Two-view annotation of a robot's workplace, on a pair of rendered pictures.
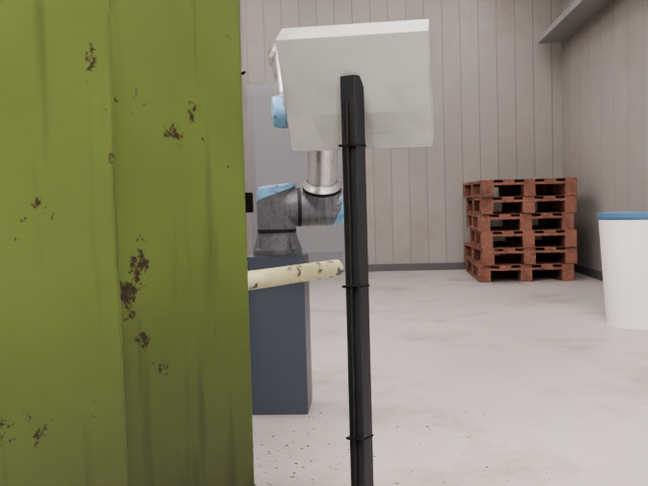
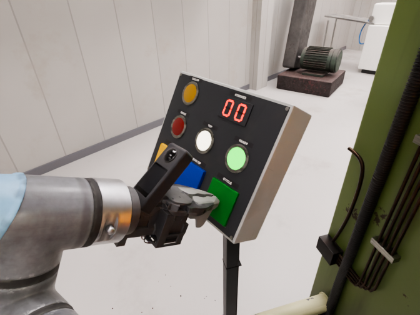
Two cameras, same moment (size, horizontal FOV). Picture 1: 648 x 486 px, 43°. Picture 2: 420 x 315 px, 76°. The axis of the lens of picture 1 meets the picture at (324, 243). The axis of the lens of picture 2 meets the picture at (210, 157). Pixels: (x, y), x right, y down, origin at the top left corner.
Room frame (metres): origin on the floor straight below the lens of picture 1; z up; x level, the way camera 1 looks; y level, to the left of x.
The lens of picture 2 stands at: (2.33, 0.25, 1.37)
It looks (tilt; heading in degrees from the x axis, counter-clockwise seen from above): 32 degrees down; 221
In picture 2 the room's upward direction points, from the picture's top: 2 degrees counter-clockwise
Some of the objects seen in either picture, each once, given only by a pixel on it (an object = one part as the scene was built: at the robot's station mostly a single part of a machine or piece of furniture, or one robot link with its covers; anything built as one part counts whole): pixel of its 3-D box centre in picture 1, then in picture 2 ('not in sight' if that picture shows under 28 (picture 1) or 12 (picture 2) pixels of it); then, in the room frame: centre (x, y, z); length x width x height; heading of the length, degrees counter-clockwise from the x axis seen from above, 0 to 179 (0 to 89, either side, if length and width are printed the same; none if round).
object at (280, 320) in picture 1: (280, 331); not in sight; (3.14, 0.18, 0.30); 0.22 x 0.22 x 0.60; 86
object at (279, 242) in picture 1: (277, 241); not in sight; (3.14, 0.18, 0.65); 0.19 x 0.19 x 0.10
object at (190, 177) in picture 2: not in sight; (190, 179); (1.98, -0.10, 1.01); 0.07 x 0.05 x 0.07; 80
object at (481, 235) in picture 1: (517, 228); not in sight; (8.27, -1.97, 0.48); 1.36 x 0.95 x 0.97; 176
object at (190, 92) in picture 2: not in sight; (190, 93); (1.88, -0.19, 1.16); 0.05 x 0.03 x 0.04; 55
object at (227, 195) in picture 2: not in sight; (220, 200); (2.00, 0.00, 1.00); 0.07 x 0.05 x 0.07; 80
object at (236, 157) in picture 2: not in sight; (236, 158); (1.96, 0.00, 1.09); 0.05 x 0.03 x 0.04; 55
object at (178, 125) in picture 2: not in sight; (178, 126); (1.92, -0.19, 1.09); 0.05 x 0.03 x 0.04; 55
